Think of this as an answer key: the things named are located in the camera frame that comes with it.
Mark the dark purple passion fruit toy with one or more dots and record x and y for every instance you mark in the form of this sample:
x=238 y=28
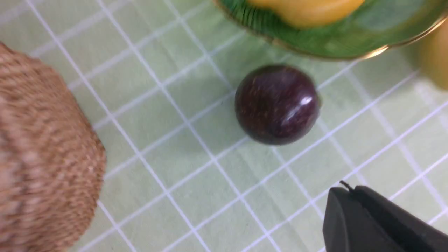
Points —
x=277 y=104

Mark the green glass leaf plate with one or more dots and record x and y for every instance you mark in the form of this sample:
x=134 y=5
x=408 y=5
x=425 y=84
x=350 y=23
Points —
x=378 y=25

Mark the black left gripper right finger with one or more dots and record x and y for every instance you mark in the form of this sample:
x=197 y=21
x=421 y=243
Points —
x=406 y=230

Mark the yellow banana toy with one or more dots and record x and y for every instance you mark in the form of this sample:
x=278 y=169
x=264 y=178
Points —
x=309 y=13

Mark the orange mango toy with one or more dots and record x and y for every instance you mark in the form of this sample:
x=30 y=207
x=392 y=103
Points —
x=433 y=56

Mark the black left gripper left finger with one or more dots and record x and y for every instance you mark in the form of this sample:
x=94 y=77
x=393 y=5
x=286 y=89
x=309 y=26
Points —
x=348 y=226

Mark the green checkered tablecloth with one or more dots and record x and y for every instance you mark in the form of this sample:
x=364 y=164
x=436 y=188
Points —
x=156 y=78

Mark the woven wicker basket green lining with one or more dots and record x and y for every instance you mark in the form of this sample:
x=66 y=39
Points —
x=52 y=161

